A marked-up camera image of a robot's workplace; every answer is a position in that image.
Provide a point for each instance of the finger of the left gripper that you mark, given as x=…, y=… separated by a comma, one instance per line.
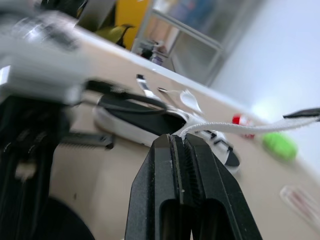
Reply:
x=87, y=141
x=107, y=87

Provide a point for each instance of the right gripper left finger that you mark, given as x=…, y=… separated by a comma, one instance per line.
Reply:
x=152, y=190

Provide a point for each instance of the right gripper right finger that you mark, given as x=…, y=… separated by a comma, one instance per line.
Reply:
x=220, y=200

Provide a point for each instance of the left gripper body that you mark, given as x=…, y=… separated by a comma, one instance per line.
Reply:
x=27, y=140

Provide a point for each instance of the white sandal with black insole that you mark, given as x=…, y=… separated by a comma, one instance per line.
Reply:
x=140, y=120
x=231, y=160

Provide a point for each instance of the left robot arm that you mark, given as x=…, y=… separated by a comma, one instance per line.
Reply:
x=40, y=32

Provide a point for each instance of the yellow board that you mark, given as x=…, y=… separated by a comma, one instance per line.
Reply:
x=130, y=15

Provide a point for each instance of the green plush toy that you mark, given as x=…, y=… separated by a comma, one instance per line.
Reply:
x=280, y=146

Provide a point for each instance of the red and white plush toy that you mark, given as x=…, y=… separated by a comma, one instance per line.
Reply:
x=241, y=121

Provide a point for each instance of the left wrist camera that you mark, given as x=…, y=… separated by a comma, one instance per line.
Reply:
x=37, y=80

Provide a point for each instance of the grey metal shelf frame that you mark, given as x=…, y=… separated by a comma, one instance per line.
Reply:
x=197, y=37

